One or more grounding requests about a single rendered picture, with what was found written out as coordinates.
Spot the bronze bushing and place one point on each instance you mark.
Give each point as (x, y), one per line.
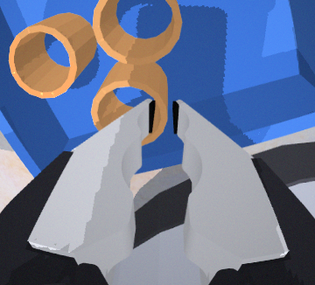
(148, 77)
(31, 65)
(127, 49)

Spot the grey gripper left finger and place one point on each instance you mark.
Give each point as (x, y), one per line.
(78, 209)

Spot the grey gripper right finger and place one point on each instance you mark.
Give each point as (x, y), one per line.
(240, 215)

